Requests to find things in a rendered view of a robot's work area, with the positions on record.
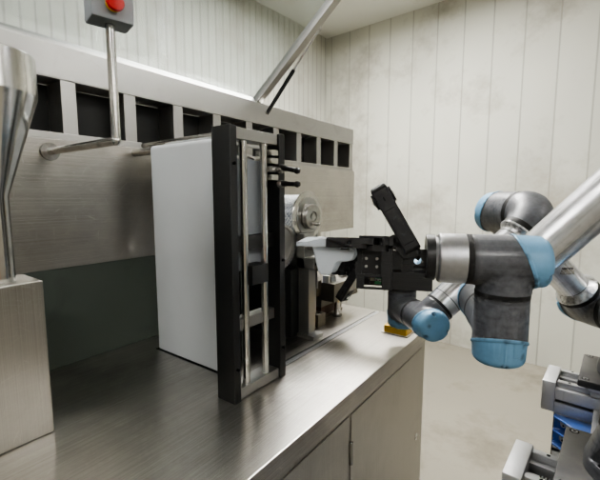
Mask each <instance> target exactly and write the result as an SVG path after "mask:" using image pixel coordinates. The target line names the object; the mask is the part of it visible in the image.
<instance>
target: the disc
mask: <svg viewBox="0 0 600 480"><path fill-rule="evenodd" d="M305 197H311V198H313V199H314V200H315V202H316V203H317V206H318V208H319V210H320V222H321V217H322V212H321V206H320V203H319V200H318V198H317V197H316V195H315V194H314V193H312V192H310V191H304V192H302V193H300V194H299V195H298V197H297V198H296V200H295V202H294V205H293V208H292V214H291V221H292V226H293V229H294V232H295V234H296V235H297V233H300V232H301V231H300V230H299V229H298V226H297V221H296V213H297V209H298V206H299V204H300V202H301V201H302V200H303V199H304V198H305Z"/></svg>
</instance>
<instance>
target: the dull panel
mask: <svg viewBox="0 0 600 480"><path fill-rule="evenodd" d="M20 274H24V275H27V276H29V277H33V278H36V279H39V280H42V281H43V290H44V302H45V314H46V327H47V338H48V351H49V363H50V370H54V369H57V368H60V367H63V366H66V365H68V364H71V363H74V362H77V361H80V360H83V359H86V358H89V357H92V356H95V355H98V354H101V353H104V352H107V351H110V350H115V349H118V348H121V347H124V346H126V345H129V344H132V343H135V342H138V341H141V340H145V339H148V338H151V337H153V336H156V335H159V329H158V308H157V287H156V265H155V255H152V256H144V257H137V258H131V259H124V260H116V261H109V262H103V263H96V264H88V265H82V266H75V267H68V268H61V269H54V270H41V271H35V272H27V273H20Z"/></svg>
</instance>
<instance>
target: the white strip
mask: <svg viewBox="0 0 600 480"><path fill-rule="evenodd" d="M131 154H132V155H133V156H134V157H136V156H145V155H150V156H151V177H152V199H153V221H154V243H155V265H156V287H157V308H158V329H159V348H157V349H158V350H160V351H163V352H165V353H168V354H170V355H173V356H175V357H178V358H180V359H183V360H185V361H188V362H190V363H192V364H194V365H197V366H199V367H202V368H204V369H207V370H211V371H213V372H216V373H217V338H216V302H215V265H214V227H213V190H212V154H211V139H205V140H198V141H190V142H183V143H176V144H168V145H162V146H154V147H150V148H142V149H135V150H132V151H131Z"/></svg>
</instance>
